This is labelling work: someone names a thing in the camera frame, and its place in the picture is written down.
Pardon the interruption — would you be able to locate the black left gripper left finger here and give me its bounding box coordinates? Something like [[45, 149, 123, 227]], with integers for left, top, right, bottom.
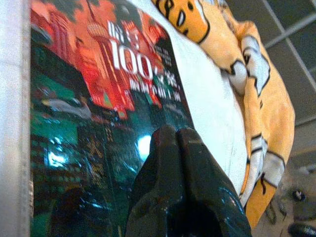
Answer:
[[125, 124, 198, 237]]

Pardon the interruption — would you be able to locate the glossy city cover book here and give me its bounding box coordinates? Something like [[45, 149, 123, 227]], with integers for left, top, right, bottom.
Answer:
[[29, 0, 196, 237]]

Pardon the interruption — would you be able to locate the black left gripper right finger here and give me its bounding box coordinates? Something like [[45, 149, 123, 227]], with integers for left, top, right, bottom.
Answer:
[[176, 127, 252, 237]]

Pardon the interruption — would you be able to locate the yellow cartoon egg blanket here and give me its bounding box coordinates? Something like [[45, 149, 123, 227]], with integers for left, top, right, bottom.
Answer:
[[152, 0, 296, 229]]

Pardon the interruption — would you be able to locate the black slipper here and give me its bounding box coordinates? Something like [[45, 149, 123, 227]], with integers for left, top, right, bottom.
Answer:
[[291, 189, 307, 202], [287, 223, 316, 237]]

